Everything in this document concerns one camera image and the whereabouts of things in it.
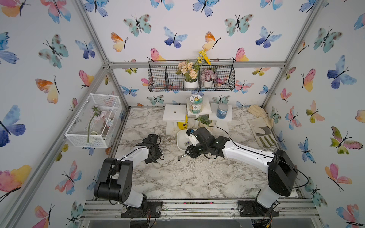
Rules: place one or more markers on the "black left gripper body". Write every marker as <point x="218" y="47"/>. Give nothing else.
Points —
<point x="157" y="154"/>

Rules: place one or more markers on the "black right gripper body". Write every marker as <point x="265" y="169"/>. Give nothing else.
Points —
<point x="196" y="150"/>

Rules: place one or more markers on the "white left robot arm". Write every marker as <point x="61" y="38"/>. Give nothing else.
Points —
<point x="115" y="180"/>

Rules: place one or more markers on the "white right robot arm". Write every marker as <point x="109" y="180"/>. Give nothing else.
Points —
<point x="261" y="183"/>

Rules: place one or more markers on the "white storage box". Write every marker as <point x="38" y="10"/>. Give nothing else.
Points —
<point x="181" y="138"/>

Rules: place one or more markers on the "yellow bottle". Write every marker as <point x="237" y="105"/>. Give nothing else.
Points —
<point x="184" y="124"/>

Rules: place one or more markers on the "small succulent pot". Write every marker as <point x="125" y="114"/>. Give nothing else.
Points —
<point x="204" y="121"/>

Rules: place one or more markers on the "white display stand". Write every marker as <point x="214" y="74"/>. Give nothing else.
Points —
<point x="176" y="113"/>

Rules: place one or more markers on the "green lidded jar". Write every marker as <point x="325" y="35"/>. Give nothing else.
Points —
<point x="195" y="104"/>

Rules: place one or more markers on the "blue can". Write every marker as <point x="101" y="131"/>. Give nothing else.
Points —
<point x="222" y="111"/>

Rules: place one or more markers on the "pink artificial rose stem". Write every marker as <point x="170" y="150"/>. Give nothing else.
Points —
<point x="97" y="115"/>

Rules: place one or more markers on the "grey patterned work glove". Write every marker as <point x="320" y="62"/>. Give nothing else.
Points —
<point x="262" y="133"/>

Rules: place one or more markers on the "beige work glove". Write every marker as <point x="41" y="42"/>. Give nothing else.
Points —
<point x="258" y="111"/>

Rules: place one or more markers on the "purple flowers white pot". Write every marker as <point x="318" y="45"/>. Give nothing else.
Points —
<point x="208" y="77"/>

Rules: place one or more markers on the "beige flowers white pot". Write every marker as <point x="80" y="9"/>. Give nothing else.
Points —
<point x="189" y="70"/>

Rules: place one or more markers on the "yellow artificial flower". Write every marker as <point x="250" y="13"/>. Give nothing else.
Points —
<point x="203" y="58"/>

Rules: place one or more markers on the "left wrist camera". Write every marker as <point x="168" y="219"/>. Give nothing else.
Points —
<point x="153" y="139"/>

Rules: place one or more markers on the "white mesh wall basket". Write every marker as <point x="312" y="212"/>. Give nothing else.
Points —
<point x="77" y="131"/>

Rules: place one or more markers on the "black wire wall basket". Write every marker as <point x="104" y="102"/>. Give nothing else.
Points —
<point x="162" y="76"/>

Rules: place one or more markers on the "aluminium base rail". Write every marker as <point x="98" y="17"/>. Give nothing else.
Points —
<point x="168" y="209"/>

